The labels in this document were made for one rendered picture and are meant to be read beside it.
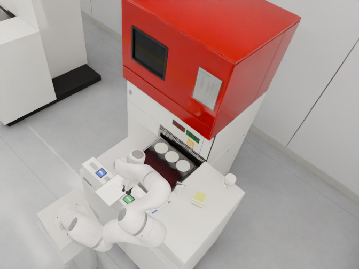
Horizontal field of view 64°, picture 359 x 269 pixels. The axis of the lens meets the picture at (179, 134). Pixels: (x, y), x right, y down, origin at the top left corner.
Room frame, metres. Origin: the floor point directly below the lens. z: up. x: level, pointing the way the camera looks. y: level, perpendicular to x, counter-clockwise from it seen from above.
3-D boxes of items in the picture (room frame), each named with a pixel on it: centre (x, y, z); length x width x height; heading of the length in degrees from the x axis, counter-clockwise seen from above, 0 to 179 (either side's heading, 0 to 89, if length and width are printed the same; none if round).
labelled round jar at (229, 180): (1.06, -0.38, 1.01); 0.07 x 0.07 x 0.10
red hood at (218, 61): (1.71, -0.05, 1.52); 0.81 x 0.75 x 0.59; 57
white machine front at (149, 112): (1.45, 0.12, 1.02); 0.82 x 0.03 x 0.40; 57
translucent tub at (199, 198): (0.89, -0.20, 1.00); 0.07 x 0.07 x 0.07; 75
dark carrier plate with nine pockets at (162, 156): (1.15, 0.08, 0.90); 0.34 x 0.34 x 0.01; 57
